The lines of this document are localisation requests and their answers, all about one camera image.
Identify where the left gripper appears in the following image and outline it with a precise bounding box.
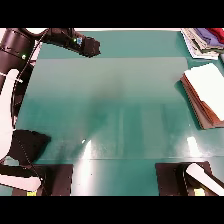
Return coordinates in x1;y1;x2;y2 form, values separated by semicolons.
77;35;102;59

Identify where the white T-shirt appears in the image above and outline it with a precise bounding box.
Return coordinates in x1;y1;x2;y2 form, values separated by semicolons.
183;62;224;122

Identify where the heap of clothes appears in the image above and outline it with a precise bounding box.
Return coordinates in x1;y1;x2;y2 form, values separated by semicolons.
180;28;224;61

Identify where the purple garment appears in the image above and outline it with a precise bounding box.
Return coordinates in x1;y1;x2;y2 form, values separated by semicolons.
194;28;224;48

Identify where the red garment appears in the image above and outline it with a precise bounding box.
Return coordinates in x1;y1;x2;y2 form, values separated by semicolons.
208;28;224;41

